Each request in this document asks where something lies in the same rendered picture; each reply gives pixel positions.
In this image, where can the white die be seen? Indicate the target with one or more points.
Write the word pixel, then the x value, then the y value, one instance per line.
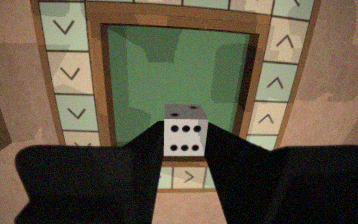
pixel 185 130

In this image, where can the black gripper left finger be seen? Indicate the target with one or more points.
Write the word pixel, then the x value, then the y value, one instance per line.
pixel 130 173

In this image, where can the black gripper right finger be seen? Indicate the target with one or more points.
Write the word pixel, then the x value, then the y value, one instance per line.
pixel 251 181

